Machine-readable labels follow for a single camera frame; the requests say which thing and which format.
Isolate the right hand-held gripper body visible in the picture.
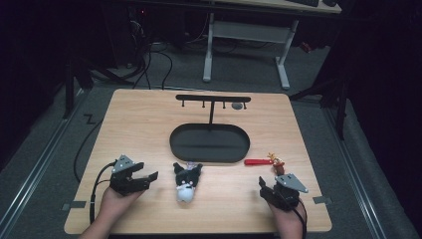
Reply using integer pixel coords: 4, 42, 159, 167
260, 172, 310, 212

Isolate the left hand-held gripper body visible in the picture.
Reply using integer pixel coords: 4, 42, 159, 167
108, 153, 149, 197

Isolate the red strap reindeer keychain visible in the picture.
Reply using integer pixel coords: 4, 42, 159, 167
244, 151, 287, 177

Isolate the black and white plush keychain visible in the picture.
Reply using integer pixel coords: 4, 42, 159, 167
172, 160, 204, 204

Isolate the person's left hand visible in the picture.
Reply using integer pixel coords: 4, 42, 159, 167
99, 186, 144, 221

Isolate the person's right hand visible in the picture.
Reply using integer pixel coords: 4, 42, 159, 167
268, 200, 309, 231

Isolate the black metal stand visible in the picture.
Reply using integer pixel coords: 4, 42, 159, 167
288, 74, 350, 141
62, 46, 133, 120

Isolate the white-framed wooden desk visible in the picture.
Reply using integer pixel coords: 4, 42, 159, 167
201, 0, 342, 92

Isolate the black keyboard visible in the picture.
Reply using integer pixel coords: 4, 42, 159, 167
287, 0, 320, 8

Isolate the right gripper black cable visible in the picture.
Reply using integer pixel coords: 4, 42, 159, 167
287, 197, 309, 239

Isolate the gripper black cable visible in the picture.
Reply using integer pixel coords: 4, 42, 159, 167
287, 197, 309, 239
88, 160, 117, 225

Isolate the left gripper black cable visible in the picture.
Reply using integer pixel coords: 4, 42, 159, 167
88, 160, 117, 225

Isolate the black floor cable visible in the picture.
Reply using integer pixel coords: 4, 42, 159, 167
73, 119, 105, 183

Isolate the metal floor rail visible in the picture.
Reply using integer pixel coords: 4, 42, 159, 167
0, 89, 88, 235
321, 105, 388, 239

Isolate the bundle of black cables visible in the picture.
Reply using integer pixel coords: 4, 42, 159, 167
127, 8, 174, 91

